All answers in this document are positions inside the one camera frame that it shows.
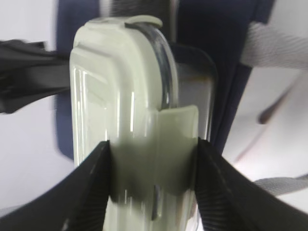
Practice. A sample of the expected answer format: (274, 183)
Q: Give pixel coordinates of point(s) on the navy blue zipper bag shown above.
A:
(232, 32)

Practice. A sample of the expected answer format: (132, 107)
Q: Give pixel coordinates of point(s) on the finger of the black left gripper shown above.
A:
(29, 72)

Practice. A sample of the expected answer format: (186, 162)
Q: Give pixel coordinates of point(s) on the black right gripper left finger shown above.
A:
(77, 203)

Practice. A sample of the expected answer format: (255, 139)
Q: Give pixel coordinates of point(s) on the green lidded food container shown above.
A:
(151, 100)

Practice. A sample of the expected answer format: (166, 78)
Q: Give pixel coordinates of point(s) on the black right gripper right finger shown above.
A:
(228, 201)

